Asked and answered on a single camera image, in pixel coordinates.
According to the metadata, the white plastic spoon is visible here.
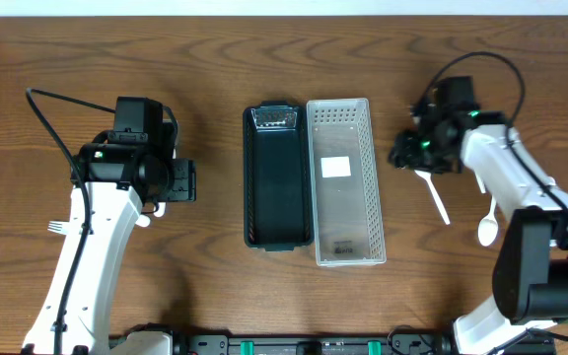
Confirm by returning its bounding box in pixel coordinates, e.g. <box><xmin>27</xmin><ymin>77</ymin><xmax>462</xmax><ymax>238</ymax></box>
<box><xmin>477</xmin><ymin>197</ymin><xmax>499</xmax><ymax>247</ymax></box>
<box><xmin>475</xmin><ymin>174</ymin><xmax>486</xmax><ymax>194</ymax></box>
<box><xmin>415</xmin><ymin>170</ymin><xmax>451</xmax><ymax>225</ymax></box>

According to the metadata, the white plastic fork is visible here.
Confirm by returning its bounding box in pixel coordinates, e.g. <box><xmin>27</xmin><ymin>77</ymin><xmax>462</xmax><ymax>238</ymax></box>
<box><xmin>135</xmin><ymin>214</ymin><xmax>151</xmax><ymax>228</ymax></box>
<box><xmin>47</xmin><ymin>221</ymin><xmax>69</xmax><ymax>236</ymax></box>
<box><xmin>153</xmin><ymin>202</ymin><xmax>167</xmax><ymax>218</ymax></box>

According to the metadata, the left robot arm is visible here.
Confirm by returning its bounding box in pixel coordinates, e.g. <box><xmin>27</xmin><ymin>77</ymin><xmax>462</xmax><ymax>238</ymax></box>
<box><xmin>21</xmin><ymin>97</ymin><xmax>196</xmax><ymax>354</ymax></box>

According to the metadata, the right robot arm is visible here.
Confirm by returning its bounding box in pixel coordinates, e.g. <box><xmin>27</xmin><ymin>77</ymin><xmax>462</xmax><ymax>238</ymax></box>
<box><xmin>389</xmin><ymin>76</ymin><xmax>568</xmax><ymax>354</ymax></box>

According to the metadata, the black plastic basket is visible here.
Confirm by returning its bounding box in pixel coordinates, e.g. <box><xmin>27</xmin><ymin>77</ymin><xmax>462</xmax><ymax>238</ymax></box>
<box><xmin>243</xmin><ymin>101</ymin><xmax>314</xmax><ymax>251</ymax></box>

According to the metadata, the white label in clear basket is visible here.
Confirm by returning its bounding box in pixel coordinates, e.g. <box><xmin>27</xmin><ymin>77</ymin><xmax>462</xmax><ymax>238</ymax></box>
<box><xmin>320</xmin><ymin>156</ymin><xmax>351</xmax><ymax>178</ymax></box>

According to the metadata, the clear plastic basket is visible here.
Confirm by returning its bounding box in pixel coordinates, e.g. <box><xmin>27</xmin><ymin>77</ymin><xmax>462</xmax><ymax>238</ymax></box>
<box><xmin>306</xmin><ymin>98</ymin><xmax>387</xmax><ymax>267</ymax></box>

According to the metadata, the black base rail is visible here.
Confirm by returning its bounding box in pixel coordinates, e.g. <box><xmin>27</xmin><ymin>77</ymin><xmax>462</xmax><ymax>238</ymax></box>
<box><xmin>108</xmin><ymin>322</ymin><xmax>556</xmax><ymax>355</ymax></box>

